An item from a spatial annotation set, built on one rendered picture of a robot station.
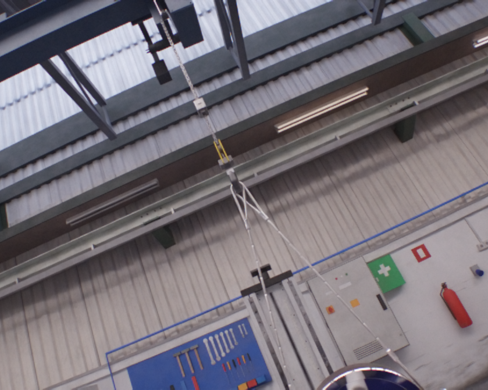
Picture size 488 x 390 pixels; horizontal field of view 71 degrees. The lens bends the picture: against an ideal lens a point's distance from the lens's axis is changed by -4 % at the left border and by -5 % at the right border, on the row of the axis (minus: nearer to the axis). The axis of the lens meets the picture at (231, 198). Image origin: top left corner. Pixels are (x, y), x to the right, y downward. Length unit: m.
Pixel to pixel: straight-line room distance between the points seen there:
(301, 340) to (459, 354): 3.41
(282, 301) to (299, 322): 0.15
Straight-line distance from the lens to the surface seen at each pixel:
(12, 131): 8.09
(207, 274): 5.30
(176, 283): 5.38
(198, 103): 1.49
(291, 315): 2.29
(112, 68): 7.63
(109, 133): 6.25
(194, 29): 1.88
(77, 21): 2.03
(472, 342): 5.52
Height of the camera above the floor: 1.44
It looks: 22 degrees up
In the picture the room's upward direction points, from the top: 24 degrees counter-clockwise
